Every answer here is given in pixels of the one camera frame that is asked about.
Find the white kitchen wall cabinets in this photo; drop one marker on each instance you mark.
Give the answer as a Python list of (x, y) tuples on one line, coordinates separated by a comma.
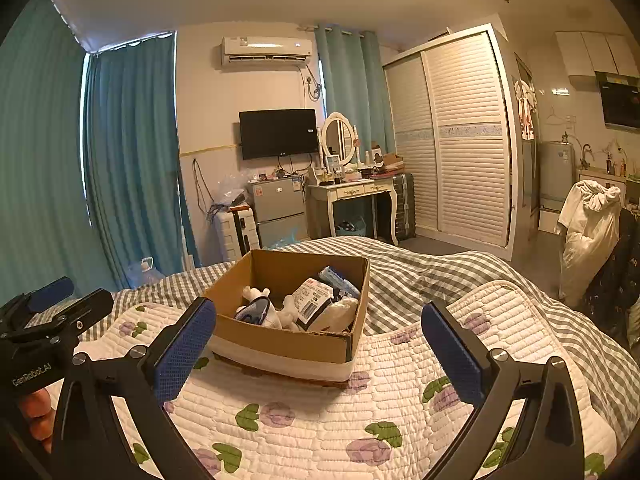
[(595, 52)]

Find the small cardboard box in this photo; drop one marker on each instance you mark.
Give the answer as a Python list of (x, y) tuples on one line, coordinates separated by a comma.
[(392, 160)]

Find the white floral quilted mat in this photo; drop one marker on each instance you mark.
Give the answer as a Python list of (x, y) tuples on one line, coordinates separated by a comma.
[(325, 425)]

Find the light blue tissue packet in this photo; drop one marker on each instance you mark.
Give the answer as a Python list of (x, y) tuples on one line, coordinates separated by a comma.
[(340, 280)]

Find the black wall television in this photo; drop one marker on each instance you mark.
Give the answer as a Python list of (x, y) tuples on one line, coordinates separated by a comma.
[(278, 133)]

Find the brown cardboard box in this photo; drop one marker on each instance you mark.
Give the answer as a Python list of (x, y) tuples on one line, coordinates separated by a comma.
[(280, 342)]

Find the clear water jug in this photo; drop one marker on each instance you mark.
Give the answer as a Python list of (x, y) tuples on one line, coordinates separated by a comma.
[(145, 275)]

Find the teal curtain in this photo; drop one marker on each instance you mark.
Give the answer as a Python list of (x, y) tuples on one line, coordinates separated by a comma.
[(40, 160), (350, 80), (135, 160)]

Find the white sock with grey patch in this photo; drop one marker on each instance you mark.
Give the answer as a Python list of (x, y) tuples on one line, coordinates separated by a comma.
[(255, 310)]

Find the white oval vanity mirror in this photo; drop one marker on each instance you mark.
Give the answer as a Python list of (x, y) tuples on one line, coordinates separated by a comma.
[(340, 137)]

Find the pink hanging clothes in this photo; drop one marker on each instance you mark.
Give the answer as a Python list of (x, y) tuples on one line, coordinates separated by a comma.
[(525, 110)]

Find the grey checked blanket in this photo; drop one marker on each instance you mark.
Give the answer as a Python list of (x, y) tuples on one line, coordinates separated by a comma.
[(425, 275)]

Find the grey mini fridge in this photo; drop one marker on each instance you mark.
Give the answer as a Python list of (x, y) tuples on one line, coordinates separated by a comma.
[(277, 210)]

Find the person's left hand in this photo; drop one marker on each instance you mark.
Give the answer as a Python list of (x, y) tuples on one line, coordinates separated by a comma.
[(37, 417)]

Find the white packet with red label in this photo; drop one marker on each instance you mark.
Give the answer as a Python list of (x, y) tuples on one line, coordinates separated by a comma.
[(310, 305)]

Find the black range hood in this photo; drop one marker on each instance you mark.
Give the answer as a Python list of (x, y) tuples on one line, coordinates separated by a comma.
[(622, 105)]

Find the white garment on chair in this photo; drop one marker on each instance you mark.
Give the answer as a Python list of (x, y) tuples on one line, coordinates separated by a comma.
[(587, 240)]

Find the white dressing table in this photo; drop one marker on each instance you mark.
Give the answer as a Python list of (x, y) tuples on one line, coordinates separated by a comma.
[(350, 191)]

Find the white suitcase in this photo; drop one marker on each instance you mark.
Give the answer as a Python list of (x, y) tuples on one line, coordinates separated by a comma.
[(237, 235)]

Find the white louvred wardrobe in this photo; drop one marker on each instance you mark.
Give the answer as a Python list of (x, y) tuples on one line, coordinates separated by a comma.
[(465, 150)]

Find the clear plastic bag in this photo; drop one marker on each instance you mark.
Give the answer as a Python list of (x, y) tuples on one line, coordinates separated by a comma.
[(232, 191)]

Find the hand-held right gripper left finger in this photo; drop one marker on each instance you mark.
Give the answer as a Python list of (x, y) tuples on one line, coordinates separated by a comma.
[(182, 352)]

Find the blue basket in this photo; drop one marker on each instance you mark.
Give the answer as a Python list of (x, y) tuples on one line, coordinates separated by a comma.
[(350, 227)]

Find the dark silver suitcase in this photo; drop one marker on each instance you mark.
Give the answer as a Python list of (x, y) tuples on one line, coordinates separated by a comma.
[(404, 207)]

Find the white air conditioner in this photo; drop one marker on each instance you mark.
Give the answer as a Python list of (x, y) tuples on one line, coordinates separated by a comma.
[(267, 50)]

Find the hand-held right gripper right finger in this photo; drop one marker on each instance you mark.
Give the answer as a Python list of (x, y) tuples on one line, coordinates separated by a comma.
[(452, 355)]

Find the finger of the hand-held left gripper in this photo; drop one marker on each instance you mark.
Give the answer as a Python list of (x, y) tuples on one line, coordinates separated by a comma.
[(50, 292), (85, 310)]

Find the cream lace cloth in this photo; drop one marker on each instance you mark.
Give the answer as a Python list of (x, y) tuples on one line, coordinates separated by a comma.
[(332, 315)]

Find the kitchen counter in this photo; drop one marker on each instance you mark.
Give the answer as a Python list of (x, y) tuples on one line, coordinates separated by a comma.
[(607, 176)]

